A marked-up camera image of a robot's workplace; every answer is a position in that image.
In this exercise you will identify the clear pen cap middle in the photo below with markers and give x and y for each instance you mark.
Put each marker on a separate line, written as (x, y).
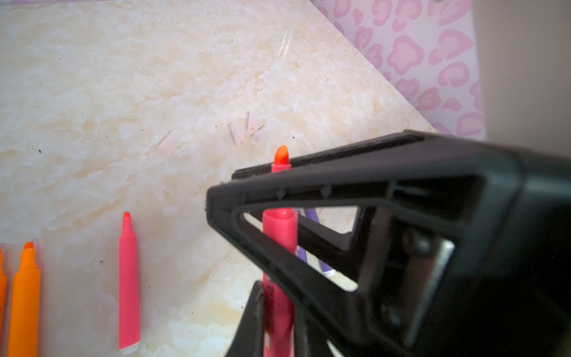
(237, 134)

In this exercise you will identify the orange highlighter pen left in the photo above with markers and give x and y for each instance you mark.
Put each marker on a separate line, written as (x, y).
(3, 289)

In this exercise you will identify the orange highlighter pen right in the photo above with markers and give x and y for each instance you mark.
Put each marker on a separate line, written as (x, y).
(25, 313)

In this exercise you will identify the orange highlighter pen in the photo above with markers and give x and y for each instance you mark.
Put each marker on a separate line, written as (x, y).
(3, 289)
(25, 313)

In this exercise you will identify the clear pen cap right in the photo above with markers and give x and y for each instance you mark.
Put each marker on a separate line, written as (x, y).
(255, 128)

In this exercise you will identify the purple highlighter pen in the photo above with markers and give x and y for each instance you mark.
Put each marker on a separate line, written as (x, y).
(301, 252)
(312, 215)

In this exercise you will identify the clear pen cap on table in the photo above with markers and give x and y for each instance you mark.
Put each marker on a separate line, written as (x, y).
(169, 143)

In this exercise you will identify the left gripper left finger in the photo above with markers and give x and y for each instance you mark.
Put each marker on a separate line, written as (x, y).
(306, 339)

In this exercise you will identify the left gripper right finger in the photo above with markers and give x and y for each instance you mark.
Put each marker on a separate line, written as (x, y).
(441, 246)

